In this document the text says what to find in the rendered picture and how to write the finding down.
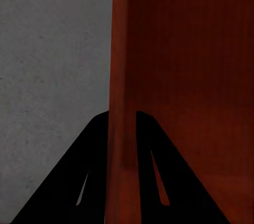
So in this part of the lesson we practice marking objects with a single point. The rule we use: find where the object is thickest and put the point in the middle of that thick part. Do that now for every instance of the storage box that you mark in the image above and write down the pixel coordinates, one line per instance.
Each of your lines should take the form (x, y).
(190, 65)

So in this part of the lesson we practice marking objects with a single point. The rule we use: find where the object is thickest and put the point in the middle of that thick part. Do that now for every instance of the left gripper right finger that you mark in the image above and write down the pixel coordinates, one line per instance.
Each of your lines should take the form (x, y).
(190, 202)

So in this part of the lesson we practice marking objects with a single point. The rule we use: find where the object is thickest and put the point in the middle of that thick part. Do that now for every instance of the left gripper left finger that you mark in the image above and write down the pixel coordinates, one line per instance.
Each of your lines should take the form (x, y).
(54, 202)

